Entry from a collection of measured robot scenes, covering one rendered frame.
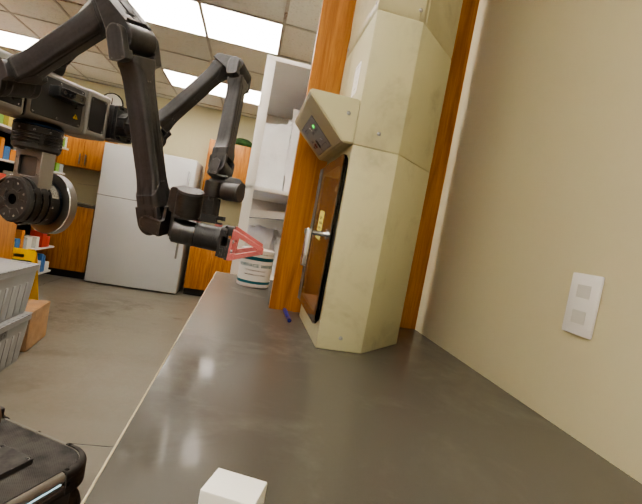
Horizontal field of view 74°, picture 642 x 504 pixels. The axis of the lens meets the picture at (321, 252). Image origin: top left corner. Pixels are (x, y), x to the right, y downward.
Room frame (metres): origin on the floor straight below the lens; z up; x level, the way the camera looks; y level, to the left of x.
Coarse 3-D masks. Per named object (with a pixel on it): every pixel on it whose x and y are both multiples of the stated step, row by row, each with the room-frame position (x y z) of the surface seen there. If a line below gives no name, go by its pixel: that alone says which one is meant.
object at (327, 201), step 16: (336, 160) 1.06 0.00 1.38; (336, 176) 1.02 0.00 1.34; (320, 192) 1.23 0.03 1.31; (336, 192) 0.99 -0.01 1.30; (320, 208) 1.17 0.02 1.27; (336, 208) 0.97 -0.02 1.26; (320, 240) 1.08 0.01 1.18; (320, 256) 1.04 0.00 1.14; (320, 272) 1.00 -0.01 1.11; (304, 288) 1.20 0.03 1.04; (320, 288) 0.97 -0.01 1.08; (304, 304) 1.15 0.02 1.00; (320, 304) 0.97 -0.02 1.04
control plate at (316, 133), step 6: (312, 120) 1.07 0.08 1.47; (306, 126) 1.16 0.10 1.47; (312, 126) 1.10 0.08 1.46; (318, 126) 1.05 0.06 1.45; (306, 132) 1.20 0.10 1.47; (312, 132) 1.14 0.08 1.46; (318, 132) 1.09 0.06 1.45; (312, 138) 1.18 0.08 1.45; (318, 138) 1.12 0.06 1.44; (324, 138) 1.07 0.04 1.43; (312, 144) 1.22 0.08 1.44; (324, 144) 1.11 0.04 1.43; (330, 144) 1.06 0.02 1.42; (318, 150) 1.20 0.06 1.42; (324, 150) 1.14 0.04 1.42
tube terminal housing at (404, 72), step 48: (384, 48) 0.97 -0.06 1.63; (432, 48) 1.04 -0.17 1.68; (384, 96) 0.98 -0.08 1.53; (432, 96) 1.09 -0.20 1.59; (384, 144) 0.98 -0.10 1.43; (432, 144) 1.13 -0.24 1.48; (384, 192) 0.98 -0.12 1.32; (336, 240) 0.97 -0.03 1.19; (384, 240) 1.00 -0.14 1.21; (336, 288) 0.97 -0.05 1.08; (384, 288) 1.04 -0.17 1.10; (336, 336) 0.98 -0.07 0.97; (384, 336) 1.08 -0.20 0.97
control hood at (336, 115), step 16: (320, 96) 0.95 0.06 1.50; (336, 96) 0.96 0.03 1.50; (304, 112) 1.09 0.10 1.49; (320, 112) 0.97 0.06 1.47; (336, 112) 0.96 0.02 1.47; (352, 112) 0.96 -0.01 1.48; (320, 128) 1.05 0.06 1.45; (336, 128) 0.96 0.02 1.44; (352, 128) 0.97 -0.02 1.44; (336, 144) 1.01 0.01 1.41; (320, 160) 1.27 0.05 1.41
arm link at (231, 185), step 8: (216, 160) 1.35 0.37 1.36; (208, 168) 1.34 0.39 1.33; (216, 168) 1.34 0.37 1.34; (216, 176) 1.35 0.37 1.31; (224, 176) 1.34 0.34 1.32; (224, 184) 1.32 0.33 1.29; (232, 184) 1.32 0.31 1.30; (240, 184) 1.32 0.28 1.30; (224, 192) 1.31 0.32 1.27; (232, 192) 1.31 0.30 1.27; (240, 192) 1.33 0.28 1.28; (232, 200) 1.32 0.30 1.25; (240, 200) 1.34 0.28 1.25
